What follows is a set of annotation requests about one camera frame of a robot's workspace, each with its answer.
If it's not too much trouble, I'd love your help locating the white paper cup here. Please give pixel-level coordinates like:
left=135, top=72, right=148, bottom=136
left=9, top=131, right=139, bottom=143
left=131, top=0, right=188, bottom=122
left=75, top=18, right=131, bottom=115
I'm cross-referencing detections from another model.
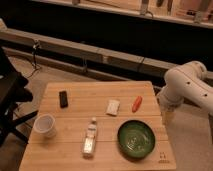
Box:
left=33, top=114, right=57, bottom=138

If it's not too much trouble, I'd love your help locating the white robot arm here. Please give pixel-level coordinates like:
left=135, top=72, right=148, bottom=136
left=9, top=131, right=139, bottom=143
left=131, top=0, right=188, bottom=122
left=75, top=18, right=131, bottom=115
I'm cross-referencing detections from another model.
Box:
left=156, top=61, right=213, bottom=125

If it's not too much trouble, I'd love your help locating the clear plastic bottle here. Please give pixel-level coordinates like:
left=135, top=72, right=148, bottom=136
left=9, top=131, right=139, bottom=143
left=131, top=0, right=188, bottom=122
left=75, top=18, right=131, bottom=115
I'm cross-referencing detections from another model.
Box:
left=82, top=117, right=98, bottom=157

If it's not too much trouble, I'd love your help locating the black rectangular block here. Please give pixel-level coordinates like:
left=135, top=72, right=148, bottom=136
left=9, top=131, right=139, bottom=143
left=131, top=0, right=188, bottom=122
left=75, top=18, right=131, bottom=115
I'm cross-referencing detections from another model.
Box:
left=59, top=91, right=68, bottom=108

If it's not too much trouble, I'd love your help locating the black cable on floor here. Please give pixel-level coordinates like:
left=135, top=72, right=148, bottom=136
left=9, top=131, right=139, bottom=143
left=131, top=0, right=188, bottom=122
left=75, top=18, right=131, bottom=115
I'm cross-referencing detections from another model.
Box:
left=26, top=39, right=43, bottom=80

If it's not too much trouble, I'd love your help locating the green bowl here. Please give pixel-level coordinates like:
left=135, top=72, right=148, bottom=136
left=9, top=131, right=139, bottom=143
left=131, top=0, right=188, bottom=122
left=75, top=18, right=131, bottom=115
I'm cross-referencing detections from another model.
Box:
left=117, top=120, right=156, bottom=159

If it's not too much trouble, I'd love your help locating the white sponge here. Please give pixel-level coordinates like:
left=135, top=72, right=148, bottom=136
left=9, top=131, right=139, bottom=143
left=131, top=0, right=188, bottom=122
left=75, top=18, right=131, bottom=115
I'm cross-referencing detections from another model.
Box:
left=106, top=100, right=120, bottom=116

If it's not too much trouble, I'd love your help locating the black chair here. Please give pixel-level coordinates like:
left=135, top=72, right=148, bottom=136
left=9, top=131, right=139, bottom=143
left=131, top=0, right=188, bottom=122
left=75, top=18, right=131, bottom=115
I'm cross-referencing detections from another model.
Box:
left=0, top=46, right=37, bottom=146

